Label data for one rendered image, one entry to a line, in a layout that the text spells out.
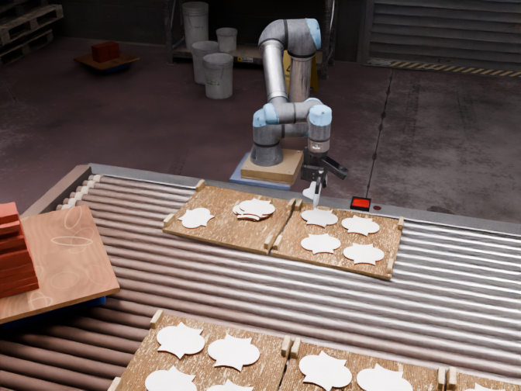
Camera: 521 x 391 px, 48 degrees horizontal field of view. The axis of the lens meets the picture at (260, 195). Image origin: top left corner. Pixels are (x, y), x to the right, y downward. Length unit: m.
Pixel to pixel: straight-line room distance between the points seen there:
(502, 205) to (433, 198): 0.47
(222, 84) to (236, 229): 3.67
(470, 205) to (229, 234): 2.49
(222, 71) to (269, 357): 4.24
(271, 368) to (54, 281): 0.69
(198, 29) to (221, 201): 4.50
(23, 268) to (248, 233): 0.79
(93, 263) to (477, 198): 3.10
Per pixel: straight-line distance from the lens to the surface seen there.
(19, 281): 1.83
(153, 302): 1.92
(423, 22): 6.68
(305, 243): 2.09
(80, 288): 1.82
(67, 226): 2.10
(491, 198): 4.47
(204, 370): 1.67
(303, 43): 2.36
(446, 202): 4.31
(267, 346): 1.72
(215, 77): 5.72
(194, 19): 6.66
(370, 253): 2.08
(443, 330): 1.87
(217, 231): 2.16
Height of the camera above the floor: 2.16
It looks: 31 degrees down
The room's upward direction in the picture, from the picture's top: straight up
